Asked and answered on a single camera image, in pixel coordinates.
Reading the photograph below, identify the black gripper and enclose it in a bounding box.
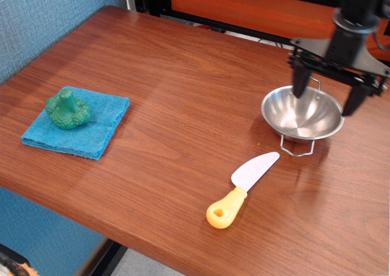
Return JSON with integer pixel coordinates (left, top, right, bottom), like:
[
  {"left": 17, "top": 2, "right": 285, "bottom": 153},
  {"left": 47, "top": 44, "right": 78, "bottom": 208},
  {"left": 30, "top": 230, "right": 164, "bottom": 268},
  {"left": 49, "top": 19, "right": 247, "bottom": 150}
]
[{"left": 289, "top": 12, "right": 389, "bottom": 116}]

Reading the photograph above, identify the steel bowl with wire handles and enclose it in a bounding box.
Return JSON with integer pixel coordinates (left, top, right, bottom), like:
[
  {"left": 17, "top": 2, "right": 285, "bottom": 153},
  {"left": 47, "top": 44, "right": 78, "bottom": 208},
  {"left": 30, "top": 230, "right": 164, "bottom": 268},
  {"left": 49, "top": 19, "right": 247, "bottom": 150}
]
[{"left": 261, "top": 77, "right": 345, "bottom": 157}]

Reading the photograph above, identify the blue folded cloth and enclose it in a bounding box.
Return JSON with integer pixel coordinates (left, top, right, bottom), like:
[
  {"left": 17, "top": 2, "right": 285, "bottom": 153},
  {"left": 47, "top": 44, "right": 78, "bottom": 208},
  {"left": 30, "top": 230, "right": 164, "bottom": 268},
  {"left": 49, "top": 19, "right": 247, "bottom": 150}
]
[{"left": 21, "top": 87, "right": 130, "bottom": 160}]

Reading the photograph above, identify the green toy broccoli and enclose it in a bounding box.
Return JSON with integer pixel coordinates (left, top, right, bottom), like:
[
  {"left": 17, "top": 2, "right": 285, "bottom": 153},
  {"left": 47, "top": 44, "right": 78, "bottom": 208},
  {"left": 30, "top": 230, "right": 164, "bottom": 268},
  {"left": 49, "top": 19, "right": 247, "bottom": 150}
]
[{"left": 45, "top": 88, "right": 92, "bottom": 130}]

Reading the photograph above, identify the orange object at corner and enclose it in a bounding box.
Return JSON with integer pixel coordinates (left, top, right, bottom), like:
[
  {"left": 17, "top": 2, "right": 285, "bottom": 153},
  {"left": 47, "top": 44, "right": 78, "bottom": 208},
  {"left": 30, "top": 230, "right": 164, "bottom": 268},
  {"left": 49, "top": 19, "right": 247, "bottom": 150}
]
[{"left": 1, "top": 244, "right": 38, "bottom": 276}]

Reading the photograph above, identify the orange panel black frame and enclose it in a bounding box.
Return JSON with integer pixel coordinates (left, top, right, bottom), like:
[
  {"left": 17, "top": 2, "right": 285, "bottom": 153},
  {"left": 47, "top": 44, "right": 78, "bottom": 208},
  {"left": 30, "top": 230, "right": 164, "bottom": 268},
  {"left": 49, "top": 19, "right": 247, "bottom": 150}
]
[{"left": 130, "top": 0, "right": 390, "bottom": 71}]

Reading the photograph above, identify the toy knife orange handle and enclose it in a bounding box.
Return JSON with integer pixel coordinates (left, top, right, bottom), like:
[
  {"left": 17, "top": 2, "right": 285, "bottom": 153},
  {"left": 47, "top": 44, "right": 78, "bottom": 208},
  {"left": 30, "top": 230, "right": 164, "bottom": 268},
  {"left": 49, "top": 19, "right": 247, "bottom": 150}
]
[{"left": 206, "top": 152, "right": 280, "bottom": 229}]

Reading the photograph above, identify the black table leg frame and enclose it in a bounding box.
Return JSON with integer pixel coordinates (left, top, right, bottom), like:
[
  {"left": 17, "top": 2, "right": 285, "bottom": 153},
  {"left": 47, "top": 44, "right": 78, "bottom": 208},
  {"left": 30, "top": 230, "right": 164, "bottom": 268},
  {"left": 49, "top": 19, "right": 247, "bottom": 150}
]
[{"left": 74, "top": 237, "right": 127, "bottom": 276}]

